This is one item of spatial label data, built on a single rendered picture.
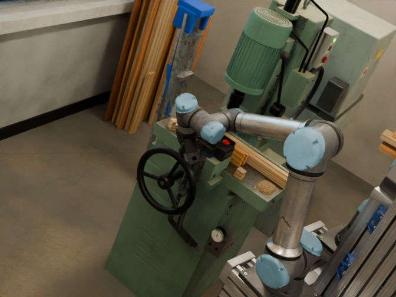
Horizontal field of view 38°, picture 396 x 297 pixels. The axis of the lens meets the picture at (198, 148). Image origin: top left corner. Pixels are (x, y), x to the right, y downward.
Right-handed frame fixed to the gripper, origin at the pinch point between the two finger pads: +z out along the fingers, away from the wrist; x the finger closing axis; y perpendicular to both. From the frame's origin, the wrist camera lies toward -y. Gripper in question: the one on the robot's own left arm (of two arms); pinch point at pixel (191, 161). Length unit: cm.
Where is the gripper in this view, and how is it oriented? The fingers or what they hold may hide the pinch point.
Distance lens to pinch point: 221.7
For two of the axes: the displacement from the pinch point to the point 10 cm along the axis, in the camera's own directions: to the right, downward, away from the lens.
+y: -3.0, -7.9, 5.4
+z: 0.3, 5.6, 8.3
